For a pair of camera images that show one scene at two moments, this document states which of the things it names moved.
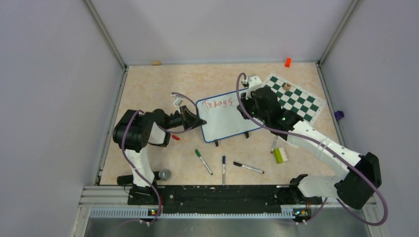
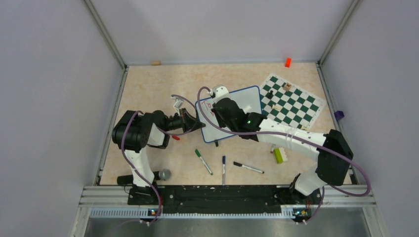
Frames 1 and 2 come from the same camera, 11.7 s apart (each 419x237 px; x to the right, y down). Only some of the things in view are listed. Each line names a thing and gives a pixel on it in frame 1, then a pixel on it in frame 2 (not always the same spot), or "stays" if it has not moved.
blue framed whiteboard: [223, 119] stays
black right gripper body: [250, 106] → [222, 123]
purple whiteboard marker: [274, 143] stays
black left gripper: [186, 116] stays
